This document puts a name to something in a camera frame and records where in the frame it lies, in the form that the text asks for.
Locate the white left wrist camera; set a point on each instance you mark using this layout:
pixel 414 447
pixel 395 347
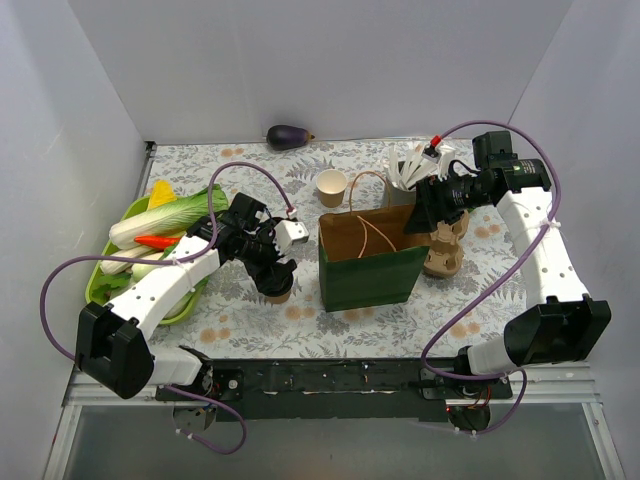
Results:
pixel 288 233

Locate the grey straw holder cup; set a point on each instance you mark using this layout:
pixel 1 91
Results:
pixel 395 196

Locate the large napa cabbage toy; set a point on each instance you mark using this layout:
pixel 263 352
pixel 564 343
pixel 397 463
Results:
pixel 170 218

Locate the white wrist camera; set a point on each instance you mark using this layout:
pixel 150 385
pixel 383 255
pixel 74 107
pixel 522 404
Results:
pixel 439 161
pixel 288 233

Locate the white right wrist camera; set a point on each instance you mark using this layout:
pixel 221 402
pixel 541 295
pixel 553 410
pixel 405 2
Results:
pixel 439 161

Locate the brown paper coffee cup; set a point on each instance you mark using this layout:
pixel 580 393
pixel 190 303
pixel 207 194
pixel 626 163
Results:
pixel 279 299

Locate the green plastic vegetable tray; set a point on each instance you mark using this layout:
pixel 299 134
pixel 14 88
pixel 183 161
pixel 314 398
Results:
pixel 102 287

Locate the orange carrot toy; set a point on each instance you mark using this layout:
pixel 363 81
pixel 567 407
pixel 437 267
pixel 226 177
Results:
pixel 157 242

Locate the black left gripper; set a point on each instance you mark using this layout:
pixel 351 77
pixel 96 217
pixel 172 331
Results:
pixel 265 266

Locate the yellow corn toy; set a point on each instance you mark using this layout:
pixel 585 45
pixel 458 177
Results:
pixel 161 194

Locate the floral patterned table mat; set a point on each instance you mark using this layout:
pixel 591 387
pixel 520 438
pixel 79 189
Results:
pixel 231 320

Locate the dark green paper bag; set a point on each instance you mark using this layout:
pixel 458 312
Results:
pixel 367 259

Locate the aluminium frame rail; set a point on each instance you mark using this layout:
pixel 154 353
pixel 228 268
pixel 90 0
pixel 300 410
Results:
pixel 546 385

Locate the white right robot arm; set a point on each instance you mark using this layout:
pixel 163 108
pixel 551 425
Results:
pixel 562 322

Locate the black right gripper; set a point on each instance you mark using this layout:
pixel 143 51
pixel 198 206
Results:
pixel 426 201

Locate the brown cardboard cup carrier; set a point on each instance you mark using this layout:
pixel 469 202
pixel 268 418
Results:
pixel 446 254

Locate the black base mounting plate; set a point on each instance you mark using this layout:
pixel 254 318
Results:
pixel 336 388

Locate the purple eggplant toy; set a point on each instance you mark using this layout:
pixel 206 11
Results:
pixel 285 137

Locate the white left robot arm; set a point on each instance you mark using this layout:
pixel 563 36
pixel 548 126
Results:
pixel 112 341

